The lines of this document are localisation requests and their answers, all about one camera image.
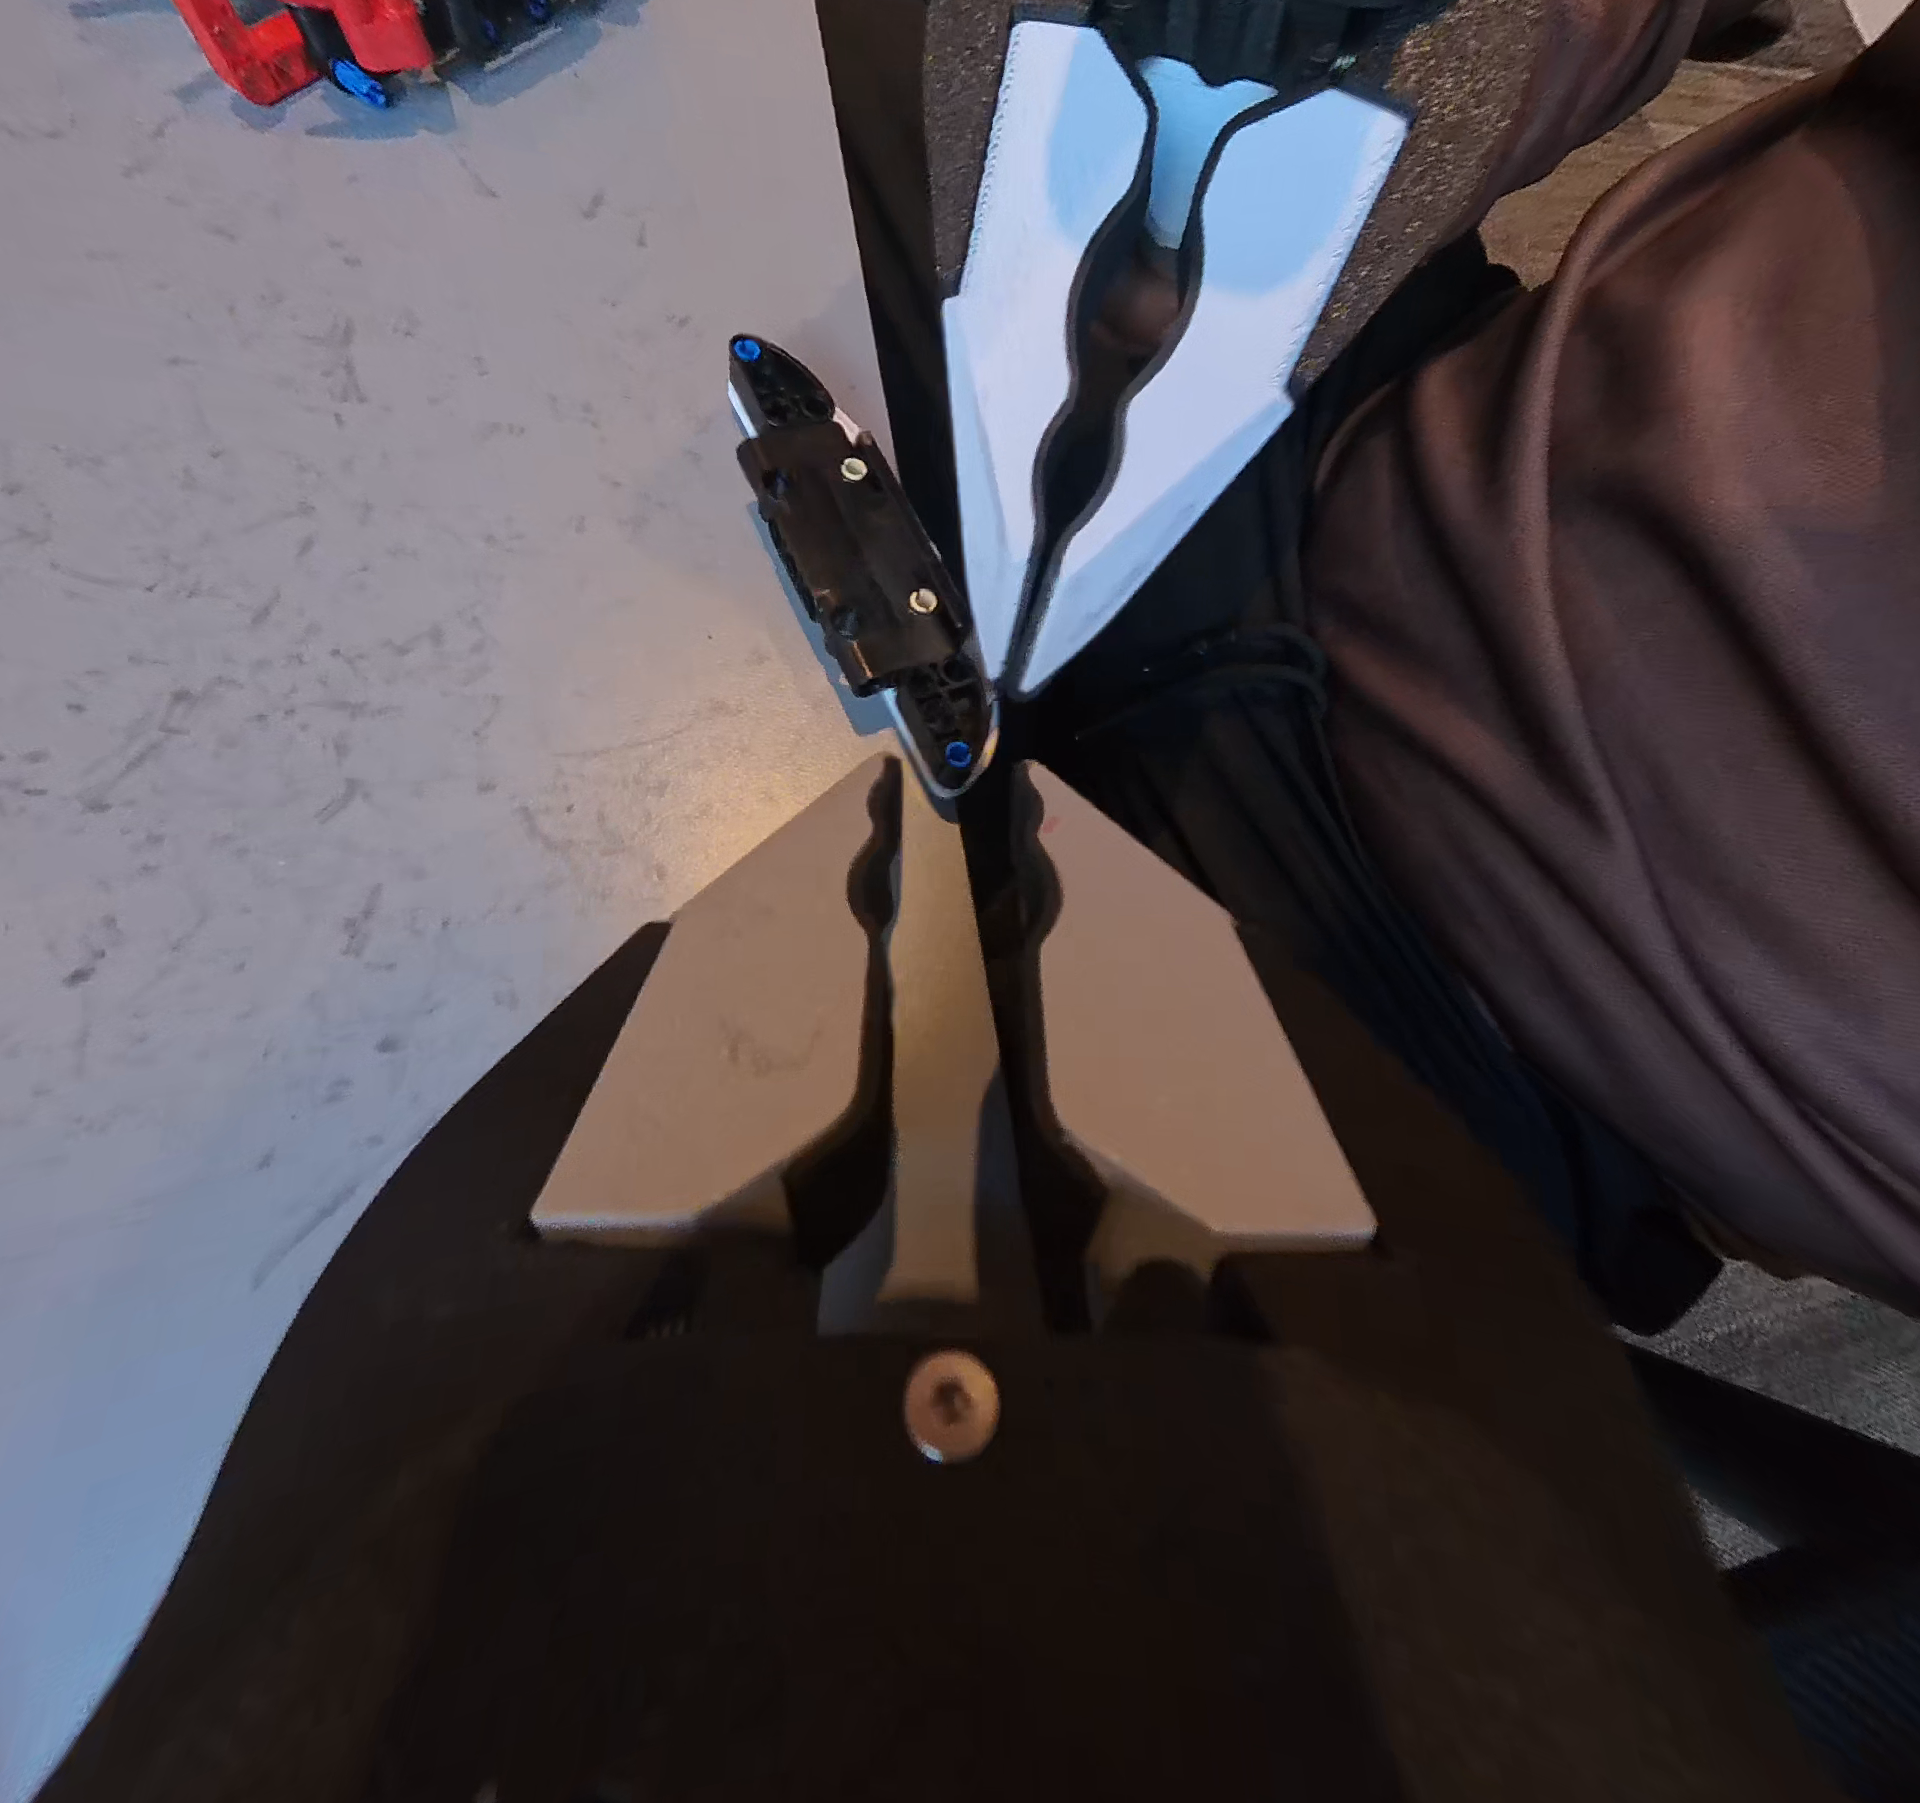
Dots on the grey desk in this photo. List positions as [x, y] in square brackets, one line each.
[374, 557]

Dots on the black white toy car panel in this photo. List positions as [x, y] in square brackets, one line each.
[870, 557]

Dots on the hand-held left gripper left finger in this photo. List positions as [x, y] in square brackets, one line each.
[720, 1068]

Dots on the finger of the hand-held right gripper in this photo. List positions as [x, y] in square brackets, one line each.
[1273, 272]
[1020, 303]

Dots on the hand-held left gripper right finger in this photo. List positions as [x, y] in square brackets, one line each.
[1184, 1068]

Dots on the person's black office chair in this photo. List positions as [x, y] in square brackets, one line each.
[1800, 1444]

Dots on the person's brown shirt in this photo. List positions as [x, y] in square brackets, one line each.
[1651, 633]

